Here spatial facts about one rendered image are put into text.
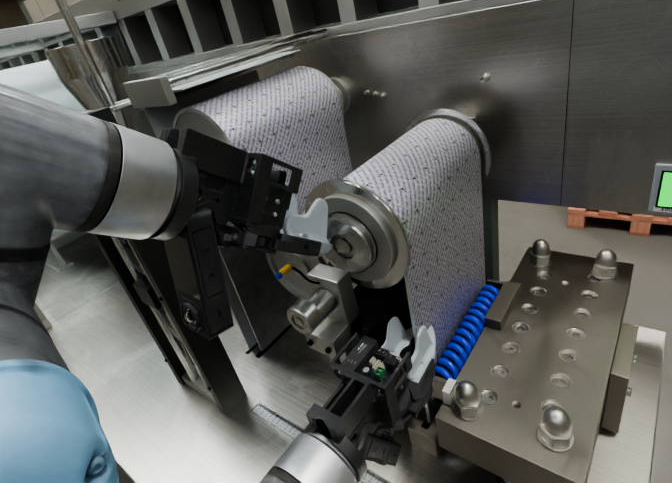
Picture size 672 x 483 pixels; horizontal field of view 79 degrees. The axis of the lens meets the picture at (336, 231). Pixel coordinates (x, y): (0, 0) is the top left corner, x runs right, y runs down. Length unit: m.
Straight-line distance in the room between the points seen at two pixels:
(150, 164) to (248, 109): 0.34
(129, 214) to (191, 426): 0.60
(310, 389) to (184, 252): 0.51
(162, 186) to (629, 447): 0.66
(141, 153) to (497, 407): 0.48
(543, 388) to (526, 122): 0.38
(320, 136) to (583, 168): 0.40
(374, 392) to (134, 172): 0.30
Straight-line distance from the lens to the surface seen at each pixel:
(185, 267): 0.35
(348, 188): 0.44
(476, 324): 0.66
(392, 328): 0.52
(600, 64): 0.66
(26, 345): 0.20
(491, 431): 0.55
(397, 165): 0.50
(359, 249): 0.45
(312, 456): 0.42
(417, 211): 0.47
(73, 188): 0.27
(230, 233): 0.35
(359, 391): 0.45
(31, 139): 0.27
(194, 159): 0.33
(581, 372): 0.62
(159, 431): 0.87
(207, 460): 0.79
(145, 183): 0.29
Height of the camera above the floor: 1.49
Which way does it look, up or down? 29 degrees down
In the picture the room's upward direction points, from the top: 14 degrees counter-clockwise
